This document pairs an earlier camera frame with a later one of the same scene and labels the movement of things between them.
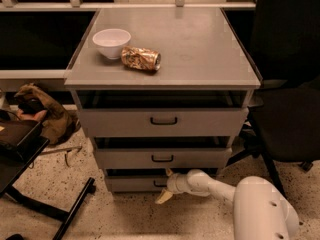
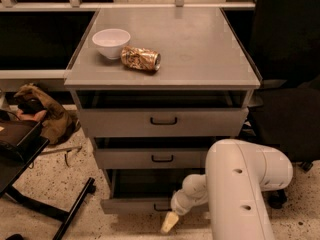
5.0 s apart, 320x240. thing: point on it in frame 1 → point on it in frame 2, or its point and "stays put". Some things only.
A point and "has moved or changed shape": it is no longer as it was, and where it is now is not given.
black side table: x=12 y=173 stays put
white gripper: x=176 y=183 → x=180 y=204
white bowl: x=111 y=41 stays put
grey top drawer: x=164 y=122 stays put
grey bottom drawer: x=138 y=185 has moved or changed shape
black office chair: x=284 y=122 stays put
